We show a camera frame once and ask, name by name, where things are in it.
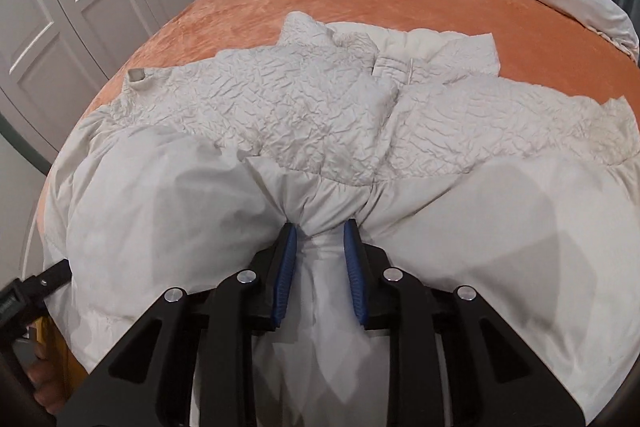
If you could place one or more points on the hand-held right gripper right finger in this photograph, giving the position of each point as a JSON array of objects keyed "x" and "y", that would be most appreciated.
[{"x": 355, "y": 279}]

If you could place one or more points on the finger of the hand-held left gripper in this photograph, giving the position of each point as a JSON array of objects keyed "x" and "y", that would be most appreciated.
[{"x": 54, "y": 271}]

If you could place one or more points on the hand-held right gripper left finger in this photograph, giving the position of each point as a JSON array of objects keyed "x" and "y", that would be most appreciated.
[{"x": 285, "y": 279}]

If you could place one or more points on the white puffer jacket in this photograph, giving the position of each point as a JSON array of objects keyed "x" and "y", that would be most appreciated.
[{"x": 325, "y": 132}]

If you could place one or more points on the person's left hand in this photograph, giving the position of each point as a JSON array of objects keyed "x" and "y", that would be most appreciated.
[{"x": 47, "y": 379}]

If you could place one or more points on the white panelled wardrobe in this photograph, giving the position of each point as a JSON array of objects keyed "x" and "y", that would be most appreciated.
[{"x": 100, "y": 7}]

